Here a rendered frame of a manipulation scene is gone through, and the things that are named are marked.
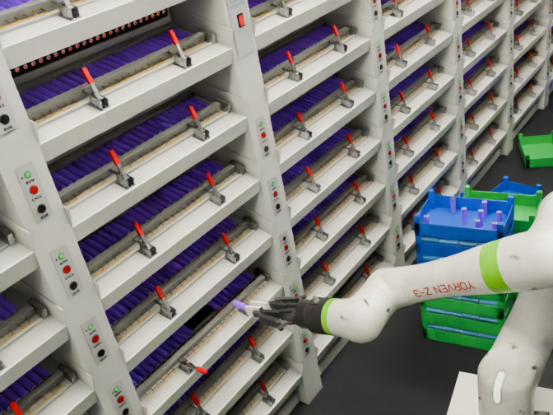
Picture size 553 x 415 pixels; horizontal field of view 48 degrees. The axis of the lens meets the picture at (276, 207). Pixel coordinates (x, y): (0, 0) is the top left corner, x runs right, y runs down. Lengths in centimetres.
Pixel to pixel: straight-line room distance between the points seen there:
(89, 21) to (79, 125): 21
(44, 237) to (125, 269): 26
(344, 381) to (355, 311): 96
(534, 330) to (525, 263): 37
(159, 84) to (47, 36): 30
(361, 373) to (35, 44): 167
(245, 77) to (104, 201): 53
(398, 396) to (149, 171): 128
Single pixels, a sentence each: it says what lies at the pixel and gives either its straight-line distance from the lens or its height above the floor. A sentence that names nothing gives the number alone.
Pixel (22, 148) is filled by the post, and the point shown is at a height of 132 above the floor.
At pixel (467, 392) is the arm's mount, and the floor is 34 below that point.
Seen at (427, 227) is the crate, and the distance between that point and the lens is 224.
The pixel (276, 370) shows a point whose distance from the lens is 226.
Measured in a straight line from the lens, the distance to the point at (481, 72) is 349.
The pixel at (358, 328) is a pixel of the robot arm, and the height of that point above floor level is 75.
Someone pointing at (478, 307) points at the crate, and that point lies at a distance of 239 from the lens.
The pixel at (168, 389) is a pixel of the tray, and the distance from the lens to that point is 177.
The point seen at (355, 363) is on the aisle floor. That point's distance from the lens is 249.
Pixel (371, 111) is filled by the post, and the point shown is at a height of 84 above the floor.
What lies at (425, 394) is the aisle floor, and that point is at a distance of 236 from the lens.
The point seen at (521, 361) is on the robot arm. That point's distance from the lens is 163.
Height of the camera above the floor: 171
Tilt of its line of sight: 29 degrees down
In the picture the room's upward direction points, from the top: 12 degrees counter-clockwise
